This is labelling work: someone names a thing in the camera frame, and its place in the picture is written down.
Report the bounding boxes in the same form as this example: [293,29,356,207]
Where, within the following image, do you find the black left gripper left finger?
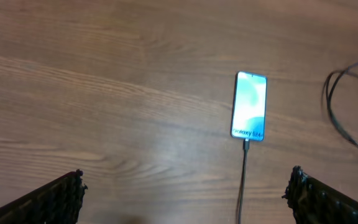
[0,169,87,224]

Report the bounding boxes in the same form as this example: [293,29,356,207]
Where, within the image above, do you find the black USB charging cable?
[235,55,358,224]

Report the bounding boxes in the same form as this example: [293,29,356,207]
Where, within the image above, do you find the Samsung Galaxy smartphone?
[231,71,267,141]

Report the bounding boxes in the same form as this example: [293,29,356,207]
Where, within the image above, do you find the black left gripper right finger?
[283,166,358,224]

